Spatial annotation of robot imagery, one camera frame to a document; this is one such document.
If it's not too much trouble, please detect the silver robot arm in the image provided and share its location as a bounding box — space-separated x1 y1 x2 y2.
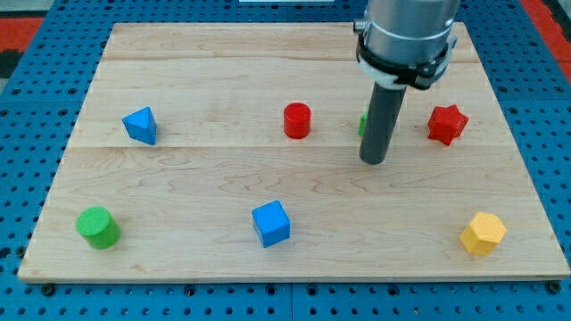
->
353 0 459 90

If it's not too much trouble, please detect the green block behind rod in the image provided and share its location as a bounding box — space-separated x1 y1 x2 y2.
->
358 112 368 136

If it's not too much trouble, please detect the green cylinder block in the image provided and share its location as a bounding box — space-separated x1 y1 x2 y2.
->
76 206 121 250

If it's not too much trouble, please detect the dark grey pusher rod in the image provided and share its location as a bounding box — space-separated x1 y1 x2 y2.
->
359 84 406 165

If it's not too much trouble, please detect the blue cube block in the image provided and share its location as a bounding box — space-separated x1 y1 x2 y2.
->
252 201 291 248

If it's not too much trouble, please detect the blue triangular prism block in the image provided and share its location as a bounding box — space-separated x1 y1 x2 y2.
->
122 107 157 145

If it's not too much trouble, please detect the yellow hexagon block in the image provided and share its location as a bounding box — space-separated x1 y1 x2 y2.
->
459 212 508 256

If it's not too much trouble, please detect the red star block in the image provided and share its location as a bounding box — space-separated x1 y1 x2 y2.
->
427 104 469 146

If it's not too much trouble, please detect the wooden board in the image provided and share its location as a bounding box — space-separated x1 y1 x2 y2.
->
18 23 570 284

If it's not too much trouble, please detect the red cylinder block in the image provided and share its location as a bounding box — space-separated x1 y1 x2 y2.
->
283 102 311 139

